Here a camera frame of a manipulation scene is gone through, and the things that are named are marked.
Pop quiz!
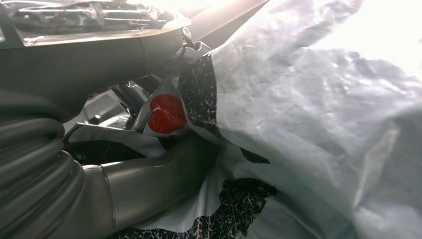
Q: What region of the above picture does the grey printed courier parcel bag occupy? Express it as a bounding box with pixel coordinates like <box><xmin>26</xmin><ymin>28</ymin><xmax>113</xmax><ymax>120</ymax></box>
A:
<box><xmin>62</xmin><ymin>0</ymin><xmax>422</xmax><ymax>239</ymax></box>

